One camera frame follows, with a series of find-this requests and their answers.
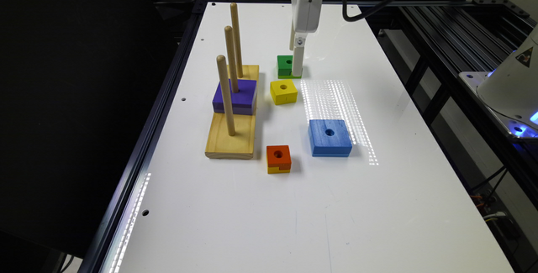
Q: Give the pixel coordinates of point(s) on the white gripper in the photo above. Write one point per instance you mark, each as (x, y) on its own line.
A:
(306, 14)

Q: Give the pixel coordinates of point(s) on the yellow square block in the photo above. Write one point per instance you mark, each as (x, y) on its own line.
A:
(283, 92)

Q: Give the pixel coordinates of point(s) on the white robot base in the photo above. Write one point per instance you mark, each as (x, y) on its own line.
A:
(509, 93)

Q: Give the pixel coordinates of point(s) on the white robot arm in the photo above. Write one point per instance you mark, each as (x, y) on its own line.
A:
(305, 20)

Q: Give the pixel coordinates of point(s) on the green square block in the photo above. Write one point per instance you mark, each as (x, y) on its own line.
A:
(285, 67)

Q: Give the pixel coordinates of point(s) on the purple square block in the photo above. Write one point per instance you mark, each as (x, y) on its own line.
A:
(243, 101)

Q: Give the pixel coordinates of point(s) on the blue square block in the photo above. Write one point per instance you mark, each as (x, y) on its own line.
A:
(329, 138)

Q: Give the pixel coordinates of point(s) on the orange and yellow block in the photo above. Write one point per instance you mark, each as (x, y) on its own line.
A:
(278, 159)

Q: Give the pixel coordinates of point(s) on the middle wooden peg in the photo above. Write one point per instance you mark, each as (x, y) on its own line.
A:
(230, 47)

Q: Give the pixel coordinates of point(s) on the wooden peg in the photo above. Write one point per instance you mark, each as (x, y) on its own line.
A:
(236, 36)
(225, 91)
(230, 47)

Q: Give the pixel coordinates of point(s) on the rear wooden peg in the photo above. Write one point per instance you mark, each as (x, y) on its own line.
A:
(236, 36)

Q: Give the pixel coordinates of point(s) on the front wooden peg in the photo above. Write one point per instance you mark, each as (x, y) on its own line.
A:
(225, 91)

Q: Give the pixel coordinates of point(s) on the wooden peg base board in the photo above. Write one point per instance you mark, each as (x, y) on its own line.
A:
(240, 146)

